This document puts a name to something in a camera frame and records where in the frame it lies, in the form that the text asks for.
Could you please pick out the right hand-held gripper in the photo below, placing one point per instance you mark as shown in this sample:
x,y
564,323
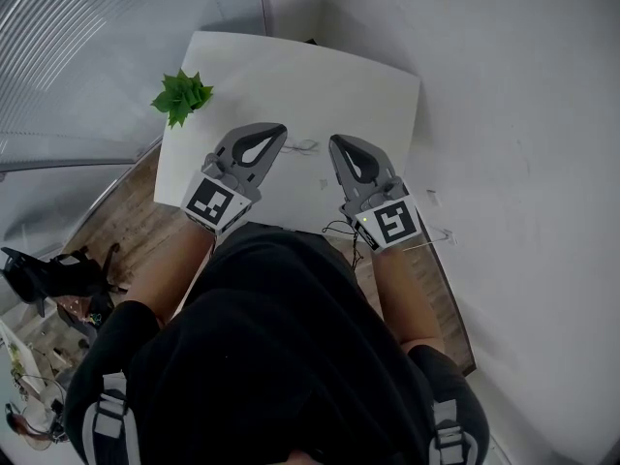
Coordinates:
x,y
392,223

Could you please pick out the cluttered white desk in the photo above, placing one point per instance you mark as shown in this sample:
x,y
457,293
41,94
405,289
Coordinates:
x,y
24,371

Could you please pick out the black office chair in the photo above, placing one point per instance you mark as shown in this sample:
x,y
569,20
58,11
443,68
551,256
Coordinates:
x,y
43,274

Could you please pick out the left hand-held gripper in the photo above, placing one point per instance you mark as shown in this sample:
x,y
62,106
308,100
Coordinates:
x,y
213,204

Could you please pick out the person's black clothing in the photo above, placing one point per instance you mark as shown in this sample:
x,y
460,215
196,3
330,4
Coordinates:
x,y
271,356

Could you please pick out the white wall socket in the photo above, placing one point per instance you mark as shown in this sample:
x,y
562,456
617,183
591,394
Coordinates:
x,y
432,197

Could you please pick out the person's right forearm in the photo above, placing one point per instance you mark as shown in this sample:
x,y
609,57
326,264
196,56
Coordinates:
x,y
412,298

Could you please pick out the green potted plant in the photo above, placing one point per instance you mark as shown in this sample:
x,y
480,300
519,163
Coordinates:
x,y
181,97

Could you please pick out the person's left forearm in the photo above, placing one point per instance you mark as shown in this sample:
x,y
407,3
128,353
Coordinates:
x,y
160,279

